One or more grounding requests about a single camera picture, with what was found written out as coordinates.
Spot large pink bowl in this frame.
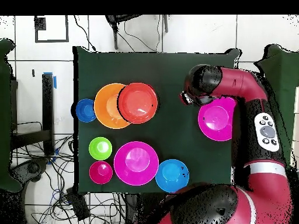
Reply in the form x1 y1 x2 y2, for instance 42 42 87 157
197 96 237 142
113 141 160 187

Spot orange-red bowl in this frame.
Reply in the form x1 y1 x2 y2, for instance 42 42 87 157
117 82 160 124

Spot large orange bowl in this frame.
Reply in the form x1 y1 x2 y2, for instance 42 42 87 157
93 83 131 130

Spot dark green tablecloth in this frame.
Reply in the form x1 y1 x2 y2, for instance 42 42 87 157
72 45 241 195

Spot light blue bowl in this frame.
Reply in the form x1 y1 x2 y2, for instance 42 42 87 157
155 159 190 194

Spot small green bowl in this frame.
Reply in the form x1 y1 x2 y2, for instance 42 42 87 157
88 136 113 161

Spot green-covered side table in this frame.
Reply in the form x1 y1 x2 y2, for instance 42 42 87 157
253 44 299 169
0 38 23 193

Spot small dark blue bowl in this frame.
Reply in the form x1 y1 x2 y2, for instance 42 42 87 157
75 98 97 123

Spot small crimson bowl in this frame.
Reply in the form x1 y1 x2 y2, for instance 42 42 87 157
89 160 114 185

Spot white boxes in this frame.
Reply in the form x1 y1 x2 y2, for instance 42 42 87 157
290 85 299 169

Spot blue tape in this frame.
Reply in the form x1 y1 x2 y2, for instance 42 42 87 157
43 72 57 90

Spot black bench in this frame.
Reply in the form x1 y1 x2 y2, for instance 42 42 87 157
10 73 55 156

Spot black power brick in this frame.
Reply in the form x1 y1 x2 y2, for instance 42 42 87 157
65 187 91 222

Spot grey office chair base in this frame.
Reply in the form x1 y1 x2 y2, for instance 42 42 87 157
10 157 50 183

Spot black cable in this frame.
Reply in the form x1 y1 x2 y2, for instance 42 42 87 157
73 15 97 51

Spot tangle of cables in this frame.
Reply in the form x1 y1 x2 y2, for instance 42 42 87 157
11 134 127 224

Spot black square frame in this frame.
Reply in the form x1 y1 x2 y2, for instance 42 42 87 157
34 15 70 43

